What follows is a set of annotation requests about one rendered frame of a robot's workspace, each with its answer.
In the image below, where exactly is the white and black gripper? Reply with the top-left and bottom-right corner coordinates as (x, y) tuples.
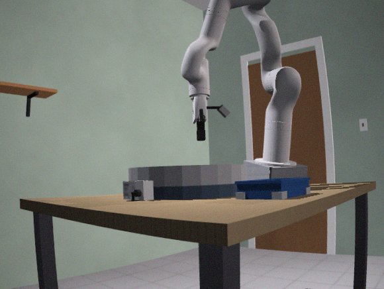
(191, 95), (209, 141)

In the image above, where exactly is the grey round turning table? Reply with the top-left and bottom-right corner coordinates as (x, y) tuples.
(123, 164), (246, 202)

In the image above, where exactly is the blue open box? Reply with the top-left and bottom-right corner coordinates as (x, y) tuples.
(235, 177), (311, 200)

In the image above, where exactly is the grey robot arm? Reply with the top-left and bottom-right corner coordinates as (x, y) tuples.
(181, 0), (301, 166)

